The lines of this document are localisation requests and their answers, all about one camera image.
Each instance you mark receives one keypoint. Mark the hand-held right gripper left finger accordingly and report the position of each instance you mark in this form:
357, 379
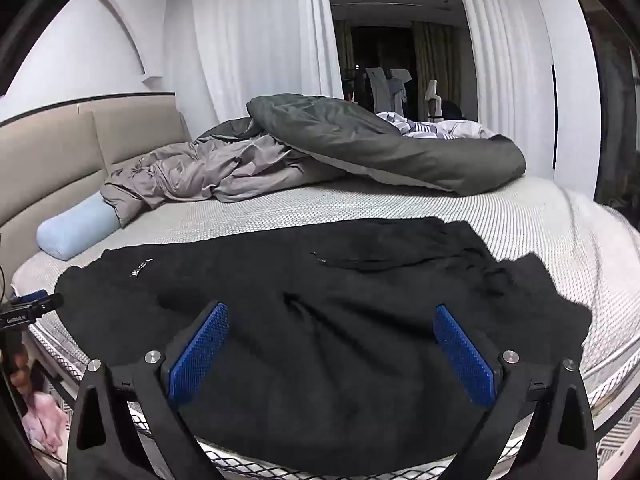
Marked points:
200, 345

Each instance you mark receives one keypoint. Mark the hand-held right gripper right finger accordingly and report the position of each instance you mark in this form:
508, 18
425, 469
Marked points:
465, 360

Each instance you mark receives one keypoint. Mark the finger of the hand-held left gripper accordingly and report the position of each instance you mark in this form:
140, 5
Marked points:
30, 298
50, 304

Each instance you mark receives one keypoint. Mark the black pants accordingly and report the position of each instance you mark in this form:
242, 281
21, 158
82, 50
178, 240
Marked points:
325, 335

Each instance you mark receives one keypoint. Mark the person's left hand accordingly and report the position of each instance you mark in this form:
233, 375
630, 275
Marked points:
20, 370

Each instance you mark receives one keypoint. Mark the light blue bolster pillow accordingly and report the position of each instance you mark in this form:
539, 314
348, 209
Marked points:
75, 230

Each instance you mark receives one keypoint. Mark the pink patterned cloth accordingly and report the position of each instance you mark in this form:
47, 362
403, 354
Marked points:
42, 420

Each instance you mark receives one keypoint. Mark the beige padded headboard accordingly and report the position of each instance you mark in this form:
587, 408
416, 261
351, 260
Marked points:
50, 150

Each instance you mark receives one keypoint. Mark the white mattress bed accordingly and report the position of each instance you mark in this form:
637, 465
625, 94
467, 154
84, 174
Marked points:
350, 200

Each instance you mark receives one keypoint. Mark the dark grey duvet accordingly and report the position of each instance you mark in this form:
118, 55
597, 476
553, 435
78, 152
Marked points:
380, 145

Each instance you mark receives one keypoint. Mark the white grey patterned blanket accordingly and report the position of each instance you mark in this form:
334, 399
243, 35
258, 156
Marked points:
430, 130

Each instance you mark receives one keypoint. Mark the white chair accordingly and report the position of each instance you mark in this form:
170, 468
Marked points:
432, 100

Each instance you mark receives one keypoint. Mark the hanging clothes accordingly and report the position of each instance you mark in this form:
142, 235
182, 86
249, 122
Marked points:
387, 87

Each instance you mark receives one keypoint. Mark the olive curtain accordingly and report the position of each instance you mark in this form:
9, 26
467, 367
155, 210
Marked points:
435, 60
344, 55

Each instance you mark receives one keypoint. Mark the white curtain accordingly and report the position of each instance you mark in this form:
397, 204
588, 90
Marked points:
250, 35
500, 35

